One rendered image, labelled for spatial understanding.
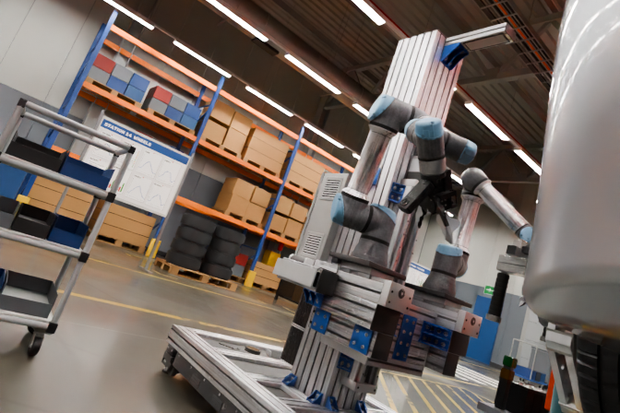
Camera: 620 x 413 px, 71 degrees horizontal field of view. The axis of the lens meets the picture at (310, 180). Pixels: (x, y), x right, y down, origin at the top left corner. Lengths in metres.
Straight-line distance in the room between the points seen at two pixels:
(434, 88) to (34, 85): 9.99
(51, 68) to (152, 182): 5.22
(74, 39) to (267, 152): 5.22
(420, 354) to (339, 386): 0.36
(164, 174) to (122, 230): 3.62
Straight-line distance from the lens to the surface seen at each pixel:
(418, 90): 2.16
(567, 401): 1.41
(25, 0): 11.77
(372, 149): 1.67
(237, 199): 11.38
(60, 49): 11.59
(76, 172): 2.24
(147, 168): 6.92
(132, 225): 10.45
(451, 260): 2.09
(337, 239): 2.09
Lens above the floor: 0.69
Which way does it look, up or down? 12 degrees up
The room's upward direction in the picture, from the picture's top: 19 degrees clockwise
